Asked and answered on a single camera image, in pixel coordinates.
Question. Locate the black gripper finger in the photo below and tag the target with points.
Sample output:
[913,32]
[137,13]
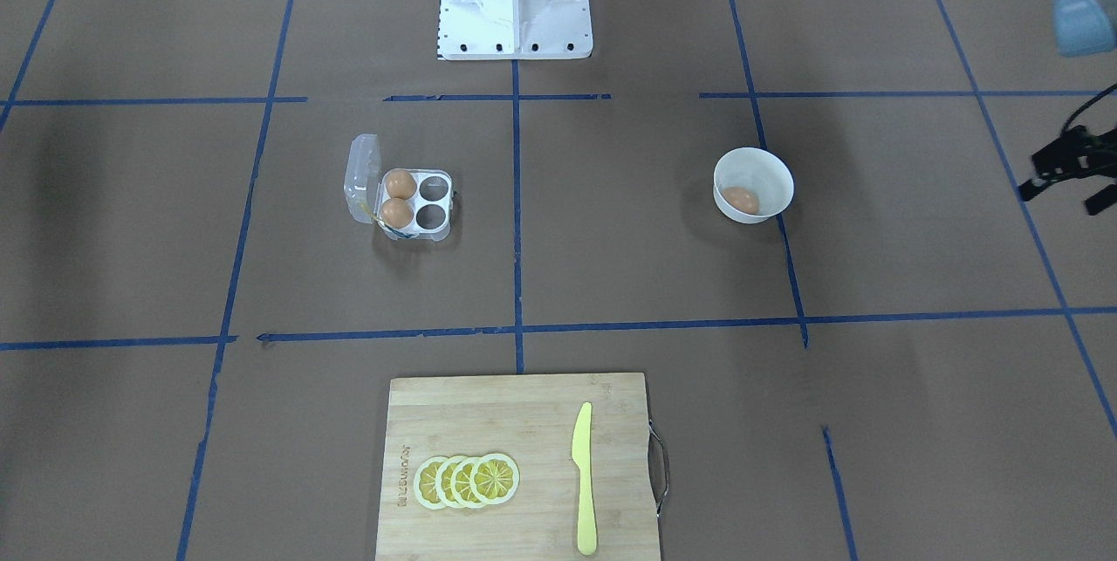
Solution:
[1102,201]

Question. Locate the brown egg from bowl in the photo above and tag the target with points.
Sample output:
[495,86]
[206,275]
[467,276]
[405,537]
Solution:
[742,199]

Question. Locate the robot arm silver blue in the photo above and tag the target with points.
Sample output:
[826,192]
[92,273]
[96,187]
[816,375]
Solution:
[1085,27]

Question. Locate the clear plastic egg box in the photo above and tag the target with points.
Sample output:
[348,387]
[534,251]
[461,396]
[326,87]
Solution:
[363,187]

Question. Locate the brown egg in box rear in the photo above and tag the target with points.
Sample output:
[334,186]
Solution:
[400,184]

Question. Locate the brown egg in box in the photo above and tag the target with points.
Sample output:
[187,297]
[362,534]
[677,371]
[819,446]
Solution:
[396,213]
[400,184]

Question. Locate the brown egg in box front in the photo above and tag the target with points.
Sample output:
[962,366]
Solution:
[396,213]

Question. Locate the white ceramic bowl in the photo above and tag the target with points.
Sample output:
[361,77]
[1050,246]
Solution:
[760,171]

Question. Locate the bamboo cutting board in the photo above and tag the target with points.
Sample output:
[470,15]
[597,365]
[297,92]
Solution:
[531,419]

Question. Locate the yellow plastic knife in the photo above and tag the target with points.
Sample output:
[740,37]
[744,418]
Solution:
[586,534]

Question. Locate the lemon slice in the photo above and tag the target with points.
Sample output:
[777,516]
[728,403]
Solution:
[427,483]
[494,478]
[461,485]
[444,482]

